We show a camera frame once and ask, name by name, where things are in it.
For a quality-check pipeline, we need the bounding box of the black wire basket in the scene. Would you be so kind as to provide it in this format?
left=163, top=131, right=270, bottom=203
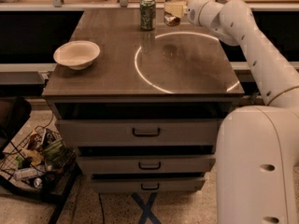
left=0, top=126, right=77, bottom=189

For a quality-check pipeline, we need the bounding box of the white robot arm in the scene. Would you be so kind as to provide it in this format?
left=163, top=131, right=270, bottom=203
left=164, top=0, right=299, bottom=224

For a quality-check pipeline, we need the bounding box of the white paper bowl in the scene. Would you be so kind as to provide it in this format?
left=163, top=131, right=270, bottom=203
left=53, top=40, right=101, bottom=70

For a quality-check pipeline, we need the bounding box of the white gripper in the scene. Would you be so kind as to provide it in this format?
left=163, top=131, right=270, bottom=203
left=164, top=0, right=208, bottom=26

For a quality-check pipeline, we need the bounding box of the green snack bag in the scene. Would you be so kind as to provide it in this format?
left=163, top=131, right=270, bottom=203
left=43, top=138, right=75, bottom=170

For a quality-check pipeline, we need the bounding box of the grey drawer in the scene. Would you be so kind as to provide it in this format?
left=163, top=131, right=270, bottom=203
left=56, top=119, right=218, bottom=147
left=77, top=155, right=215, bottom=175
left=90, top=177, right=206, bottom=193

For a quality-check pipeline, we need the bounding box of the green soda can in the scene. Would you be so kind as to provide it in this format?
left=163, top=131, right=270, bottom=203
left=139, top=0, right=156, bottom=31

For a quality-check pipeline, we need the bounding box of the black floor cable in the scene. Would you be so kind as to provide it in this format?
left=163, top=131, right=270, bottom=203
left=98, top=192, right=107, bottom=224

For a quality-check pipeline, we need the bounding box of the grey drawer cabinet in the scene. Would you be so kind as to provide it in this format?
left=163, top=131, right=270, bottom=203
left=43, top=9, right=243, bottom=180

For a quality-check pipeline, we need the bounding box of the clear plastic bottle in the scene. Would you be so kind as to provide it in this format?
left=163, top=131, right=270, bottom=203
left=13, top=167, right=46, bottom=181

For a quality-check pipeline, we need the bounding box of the orange soda can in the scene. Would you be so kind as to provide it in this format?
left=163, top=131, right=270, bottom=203
left=164, top=0, right=185, bottom=28

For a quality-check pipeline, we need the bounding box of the bottom grey drawer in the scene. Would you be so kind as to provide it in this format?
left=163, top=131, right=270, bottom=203
left=90, top=177, right=206, bottom=193

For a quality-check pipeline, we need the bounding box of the top grey drawer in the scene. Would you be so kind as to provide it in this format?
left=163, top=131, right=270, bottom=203
left=56, top=119, right=218, bottom=147

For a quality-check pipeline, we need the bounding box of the middle grey drawer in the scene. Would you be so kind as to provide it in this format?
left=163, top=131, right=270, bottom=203
left=77, top=155, right=215, bottom=175

